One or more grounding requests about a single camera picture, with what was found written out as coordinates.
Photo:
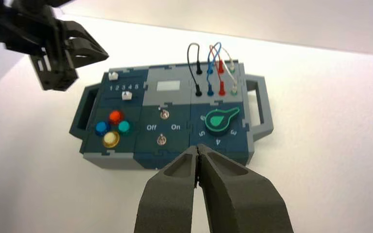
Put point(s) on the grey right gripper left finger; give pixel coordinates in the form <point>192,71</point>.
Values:
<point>167,202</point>

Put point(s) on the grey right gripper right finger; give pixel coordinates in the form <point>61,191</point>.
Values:
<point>241,205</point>

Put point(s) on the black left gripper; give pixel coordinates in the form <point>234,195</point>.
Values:
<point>25,29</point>

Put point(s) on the dark blue grey control box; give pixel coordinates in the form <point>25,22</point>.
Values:
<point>173,151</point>

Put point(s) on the white slider knob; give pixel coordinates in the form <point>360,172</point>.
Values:
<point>127,95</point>
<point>113,76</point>

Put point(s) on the blue round push button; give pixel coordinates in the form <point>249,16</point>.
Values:
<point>101,128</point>

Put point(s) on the red round push button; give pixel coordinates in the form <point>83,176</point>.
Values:
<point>116,116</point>

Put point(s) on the yellow round push button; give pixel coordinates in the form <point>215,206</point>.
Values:
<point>111,139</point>

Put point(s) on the teal round push button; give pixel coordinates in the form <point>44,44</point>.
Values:
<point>124,127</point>

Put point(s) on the green rotary knob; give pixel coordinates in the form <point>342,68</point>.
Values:
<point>220,122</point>

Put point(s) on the small white display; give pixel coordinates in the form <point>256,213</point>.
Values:
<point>168,85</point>

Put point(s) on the metal toggle switch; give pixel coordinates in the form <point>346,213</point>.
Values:
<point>161,139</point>
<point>164,114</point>

